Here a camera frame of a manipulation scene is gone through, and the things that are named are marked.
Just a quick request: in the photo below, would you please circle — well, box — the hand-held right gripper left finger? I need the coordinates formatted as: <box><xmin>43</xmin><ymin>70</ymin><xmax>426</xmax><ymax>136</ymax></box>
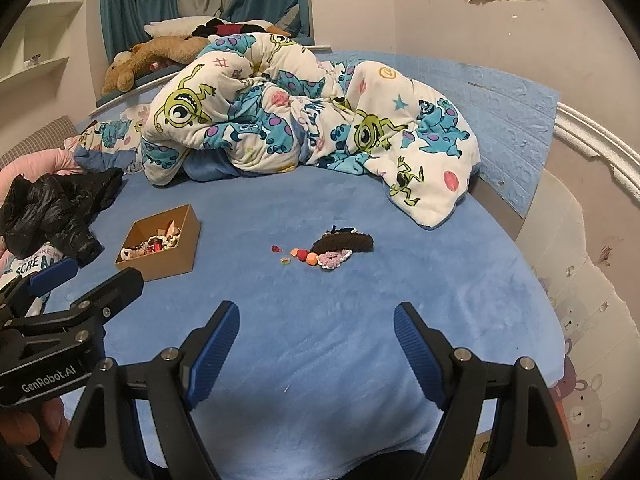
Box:
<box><xmin>54</xmin><ymin>301</ymin><xmax>241</xmax><ymax>480</ymax></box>

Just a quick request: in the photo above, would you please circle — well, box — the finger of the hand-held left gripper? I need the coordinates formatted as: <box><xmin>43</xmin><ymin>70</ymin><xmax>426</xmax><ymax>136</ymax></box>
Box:
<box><xmin>70</xmin><ymin>267</ymin><xmax>145</xmax><ymax>332</ymax></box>
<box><xmin>0</xmin><ymin>257</ymin><xmax>80</xmax><ymax>318</ymax></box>

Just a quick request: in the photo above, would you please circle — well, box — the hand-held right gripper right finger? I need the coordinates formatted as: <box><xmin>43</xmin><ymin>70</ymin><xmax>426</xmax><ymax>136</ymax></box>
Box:
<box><xmin>393</xmin><ymin>302</ymin><xmax>578</xmax><ymax>480</ymax></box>

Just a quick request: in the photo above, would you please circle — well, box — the brown cardboard box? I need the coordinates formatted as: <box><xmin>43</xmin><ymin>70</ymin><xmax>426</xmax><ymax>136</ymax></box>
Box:
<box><xmin>115</xmin><ymin>204</ymin><xmax>202</xmax><ymax>282</ymax></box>

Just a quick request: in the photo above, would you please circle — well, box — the person's left hand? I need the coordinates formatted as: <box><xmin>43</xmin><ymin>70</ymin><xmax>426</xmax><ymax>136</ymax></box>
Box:
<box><xmin>0</xmin><ymin>399</ymin><xmax>70</xmax><ymax>463</ymax></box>

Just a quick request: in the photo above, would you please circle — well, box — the white printed cloth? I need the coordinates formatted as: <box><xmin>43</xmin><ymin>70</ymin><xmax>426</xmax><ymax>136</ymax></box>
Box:
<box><xmin>0</xmin><ymin>246</ymin><xmax>67</xmax><ymax>311</ymax></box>

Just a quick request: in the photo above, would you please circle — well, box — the pile of hair accessories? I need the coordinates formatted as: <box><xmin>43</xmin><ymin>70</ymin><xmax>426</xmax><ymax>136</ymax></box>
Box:
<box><xmin>121</xmin><ymin>220</ymin><xmax>182</xmax><ymax>261</ymax></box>

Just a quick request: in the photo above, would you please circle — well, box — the black puffer jacket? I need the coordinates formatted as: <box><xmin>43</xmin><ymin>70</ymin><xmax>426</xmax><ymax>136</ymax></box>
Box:
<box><xmin>0</xmin><ymin>167</ymin><xmax>125</xmax><ymax>267</ymax></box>

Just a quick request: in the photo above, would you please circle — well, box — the blue bed sheet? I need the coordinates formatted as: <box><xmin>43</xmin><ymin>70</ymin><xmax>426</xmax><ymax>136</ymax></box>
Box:
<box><xmin>40</xmin><ymin>160</ymin><xmax>567</xmax><ymax>480</ymax></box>

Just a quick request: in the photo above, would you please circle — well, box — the pink cloth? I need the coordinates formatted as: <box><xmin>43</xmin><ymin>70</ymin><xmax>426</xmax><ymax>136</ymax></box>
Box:
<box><xmin>0</xmin><ymin>150</ymin><xmax>86</xmax><ymax>201</ymax></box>

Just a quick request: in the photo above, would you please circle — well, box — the pink crochet hair accessory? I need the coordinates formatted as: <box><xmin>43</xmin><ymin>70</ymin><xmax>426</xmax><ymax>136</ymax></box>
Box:
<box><xmin>318</xmin><ymin>251</ymin><xmax>353</xmax><ymax>271</ymax></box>

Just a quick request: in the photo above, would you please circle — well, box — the brown fluffy hair clip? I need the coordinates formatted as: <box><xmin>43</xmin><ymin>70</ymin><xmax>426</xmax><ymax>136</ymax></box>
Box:
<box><xmin>311</xmin><ymin>232</ymin><xmax>375</xmax><ymax>257</ymax></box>

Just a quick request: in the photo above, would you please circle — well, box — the checkered cushion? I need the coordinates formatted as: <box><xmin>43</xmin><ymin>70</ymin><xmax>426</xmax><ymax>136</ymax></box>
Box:
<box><xmin>0</xmin><ymin>115</ymin><xmax>77</xmax><ymax>171</ymax></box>

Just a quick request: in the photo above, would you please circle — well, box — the cartoon monster printed blanket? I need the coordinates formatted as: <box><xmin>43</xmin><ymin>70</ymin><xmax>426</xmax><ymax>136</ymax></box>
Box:
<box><xmin>75</xmin><ymin>32</ymin><xmax>483</xmax><ymax>231</ymax></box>

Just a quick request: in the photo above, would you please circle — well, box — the brown plush toy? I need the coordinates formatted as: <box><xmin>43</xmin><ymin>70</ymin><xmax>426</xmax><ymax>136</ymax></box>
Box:
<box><xmin>101</xmin><ymin>35</ymin><xmax>212</xmax><ymax>95</ymax></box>

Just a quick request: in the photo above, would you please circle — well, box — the white pillow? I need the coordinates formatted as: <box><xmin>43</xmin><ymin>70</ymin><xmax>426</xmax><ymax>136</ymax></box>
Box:
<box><xmin>144</xmin><ymin>16</ymin><xmax>217</xmax><ymax>39</ymax></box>

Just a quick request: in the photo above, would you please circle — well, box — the black and red cloth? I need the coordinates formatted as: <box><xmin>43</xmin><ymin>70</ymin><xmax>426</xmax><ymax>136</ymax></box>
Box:
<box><xmin>190</xmin><ymin>18</ymin><xmax>274</xmax><ymax>39</ymax></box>

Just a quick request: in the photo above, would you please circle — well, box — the bear printed wall panel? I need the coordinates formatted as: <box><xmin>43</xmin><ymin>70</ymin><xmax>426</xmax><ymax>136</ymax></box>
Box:
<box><xmin>519</xmin><ymin>170</ymin><xmax>640</xmax><ymax>463</ymax></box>

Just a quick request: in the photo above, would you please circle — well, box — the white wall shelf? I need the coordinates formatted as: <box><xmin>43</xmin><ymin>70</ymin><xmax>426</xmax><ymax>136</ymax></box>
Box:
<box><xmin>0</xmin><ymin>0</ymin><xmax>85</xmax><ymax>111</ymax></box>

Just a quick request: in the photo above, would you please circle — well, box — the blue foam wall panel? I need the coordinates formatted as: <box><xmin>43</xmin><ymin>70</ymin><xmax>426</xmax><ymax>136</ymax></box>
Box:
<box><xmin>310</xmin><ymin>50</ymin><xmax>562</xmax><ymax>219</ymax></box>

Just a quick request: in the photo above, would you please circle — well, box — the white curved bed frame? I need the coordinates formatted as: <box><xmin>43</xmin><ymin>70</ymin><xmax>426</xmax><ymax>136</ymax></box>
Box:
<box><xmin>554</xmin><ymin>101</ymin><xmax>640</xmax><ymax>192</ymax></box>

